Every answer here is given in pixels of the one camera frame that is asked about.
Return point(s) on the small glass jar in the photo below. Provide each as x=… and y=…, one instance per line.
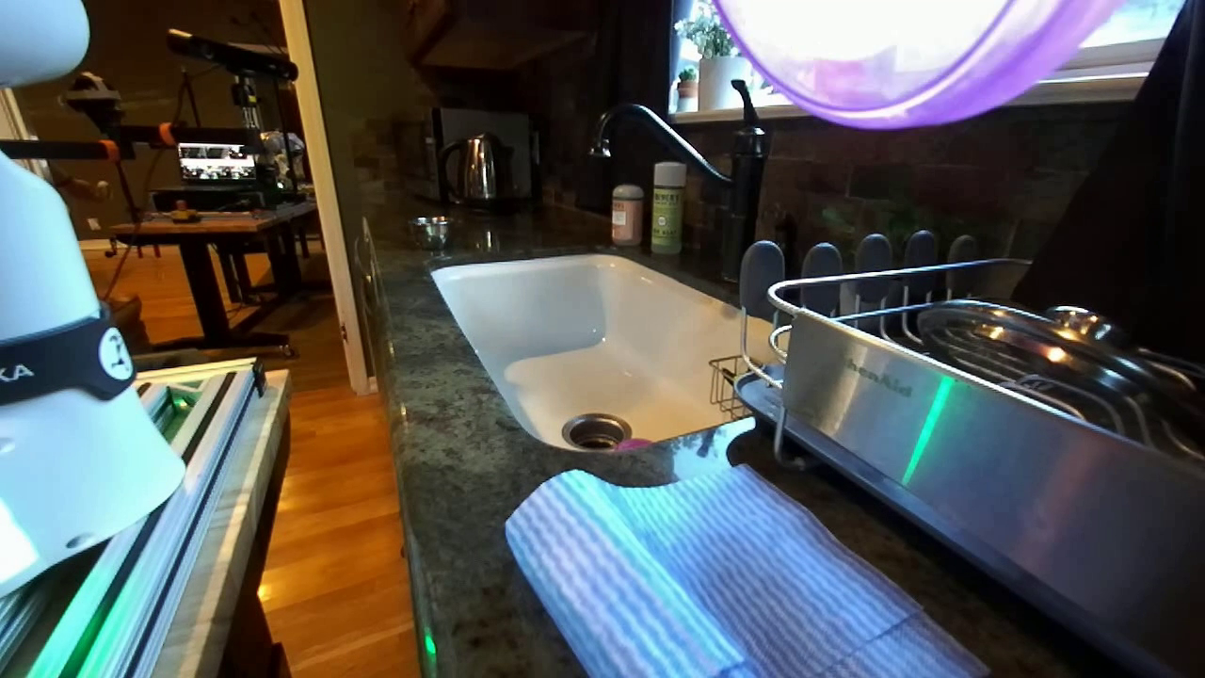
x=433, y=227

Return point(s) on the black camera on tripod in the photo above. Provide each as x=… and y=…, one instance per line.
x=240, y=59

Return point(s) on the white door frame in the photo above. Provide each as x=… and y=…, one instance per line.
x=324, y=189

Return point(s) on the purple plastic bowl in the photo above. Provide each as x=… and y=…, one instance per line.
x=906, y=60

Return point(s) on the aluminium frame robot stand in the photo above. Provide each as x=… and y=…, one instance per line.
x=207, y=502

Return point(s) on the metal sink drain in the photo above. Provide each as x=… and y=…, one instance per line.
x=595, y=430

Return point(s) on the stainless steel dish rack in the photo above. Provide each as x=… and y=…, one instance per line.
x=1002, y=465

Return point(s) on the green white soap bottle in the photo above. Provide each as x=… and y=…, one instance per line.
x=669, y=212

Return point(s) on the white undermount kitchen sink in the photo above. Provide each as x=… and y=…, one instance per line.
x=590, y=324

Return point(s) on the dark wooden table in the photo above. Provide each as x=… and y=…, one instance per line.
x=207, y=232

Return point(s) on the small pale soap bottle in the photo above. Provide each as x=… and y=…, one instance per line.
x=626, y=217

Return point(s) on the shiny metal pot lid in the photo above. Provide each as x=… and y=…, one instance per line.
x=1068, y=359

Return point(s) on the plant in white pot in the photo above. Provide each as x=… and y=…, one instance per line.
x=714, y=78

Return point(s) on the blue white striped dish towel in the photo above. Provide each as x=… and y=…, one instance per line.
x=729, y=578

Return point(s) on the small dark potted plant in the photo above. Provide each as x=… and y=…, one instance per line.
x=685, y=90

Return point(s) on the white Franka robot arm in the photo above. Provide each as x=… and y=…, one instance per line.
x=60, y=437

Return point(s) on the open laptop with lit screen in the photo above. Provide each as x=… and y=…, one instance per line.
x=213, y=163

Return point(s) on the dark curved kitchen faucet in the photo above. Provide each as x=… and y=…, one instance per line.
x=748, y=189

